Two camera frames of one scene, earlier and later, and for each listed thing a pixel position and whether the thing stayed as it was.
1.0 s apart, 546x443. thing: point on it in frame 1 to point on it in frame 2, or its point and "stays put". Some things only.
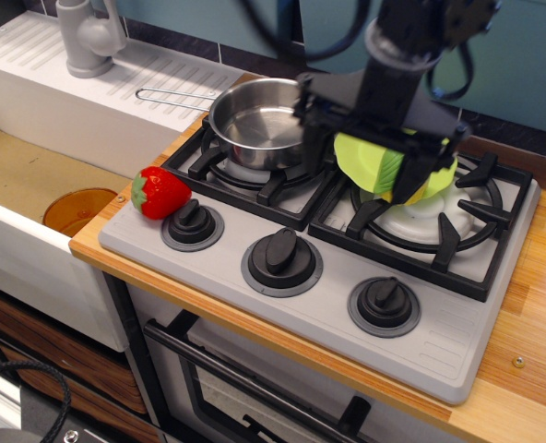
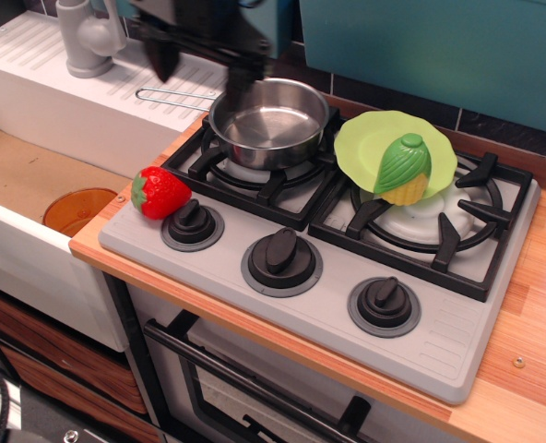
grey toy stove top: (416, 289) stays put
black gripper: (385, 101) to (229, 28)
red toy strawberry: (158, 192) stays put
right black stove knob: (385, 307) stays put
